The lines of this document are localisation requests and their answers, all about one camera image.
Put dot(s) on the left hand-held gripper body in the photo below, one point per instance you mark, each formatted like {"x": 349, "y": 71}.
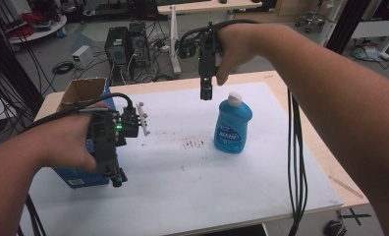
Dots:
{"x": 104, "y": 137}

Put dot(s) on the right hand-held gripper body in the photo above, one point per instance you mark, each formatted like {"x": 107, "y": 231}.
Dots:
{"x": 208, "y": 62}

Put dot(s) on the blue cardboard box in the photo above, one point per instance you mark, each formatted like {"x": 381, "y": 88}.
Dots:
{"x": 84, "y": 89}

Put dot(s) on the blue detergent bottle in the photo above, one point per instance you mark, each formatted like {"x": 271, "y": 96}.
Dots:
{"x": 232, "y": 128}

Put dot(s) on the person's right hand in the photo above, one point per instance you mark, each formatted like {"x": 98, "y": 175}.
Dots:
{"x": 238, "y": 49}

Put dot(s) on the person's left hand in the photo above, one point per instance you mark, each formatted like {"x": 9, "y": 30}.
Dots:
{"x": 65, "y": 141}

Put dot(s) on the white-legged wooden desk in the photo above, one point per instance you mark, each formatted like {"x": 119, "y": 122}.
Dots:
{"x": 195, "y": 6}

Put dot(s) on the black computer tower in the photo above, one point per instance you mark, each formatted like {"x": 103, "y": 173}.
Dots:
{"x": 138, "y": 42}
{"x": 116, "y": 46}

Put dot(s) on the white table mat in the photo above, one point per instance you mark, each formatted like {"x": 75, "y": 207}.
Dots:
{"x": 182, "y": 187}

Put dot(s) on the small white device box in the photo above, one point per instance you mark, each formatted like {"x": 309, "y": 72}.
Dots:
{"x": 83, "y": 56}

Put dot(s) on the office chair base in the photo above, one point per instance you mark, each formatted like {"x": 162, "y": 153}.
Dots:
{"x": 310, "y": 18}

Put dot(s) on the black metal stand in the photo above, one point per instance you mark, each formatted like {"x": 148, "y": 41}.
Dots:
{"x": 9, "y": 65}
{"x": 348, "y": 23}

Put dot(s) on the round white table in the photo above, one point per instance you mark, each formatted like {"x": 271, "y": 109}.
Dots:
{"x": 42, "y": 32}

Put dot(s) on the wooden table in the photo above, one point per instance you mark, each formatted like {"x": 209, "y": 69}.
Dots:
{"x": 320, "y": 139}

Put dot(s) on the white desk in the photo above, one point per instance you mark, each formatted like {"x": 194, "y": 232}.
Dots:
{"x": 376, "y": 29}

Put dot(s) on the small black floor object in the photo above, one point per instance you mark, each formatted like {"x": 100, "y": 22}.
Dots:
{"x": 335, "y": 228}

